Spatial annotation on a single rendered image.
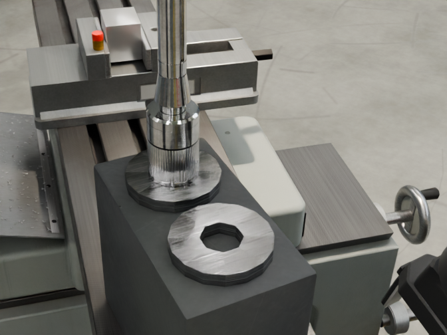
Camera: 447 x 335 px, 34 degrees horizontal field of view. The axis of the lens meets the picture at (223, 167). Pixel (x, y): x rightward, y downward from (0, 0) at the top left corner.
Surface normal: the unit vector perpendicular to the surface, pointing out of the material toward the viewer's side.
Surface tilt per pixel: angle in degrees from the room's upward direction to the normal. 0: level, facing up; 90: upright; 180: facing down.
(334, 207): 0
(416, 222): 90
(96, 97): 90
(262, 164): 0
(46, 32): 0
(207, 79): 90
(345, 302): 90
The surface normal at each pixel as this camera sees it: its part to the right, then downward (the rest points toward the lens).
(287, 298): 0.45, 0.54
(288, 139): 0.04, -0.80
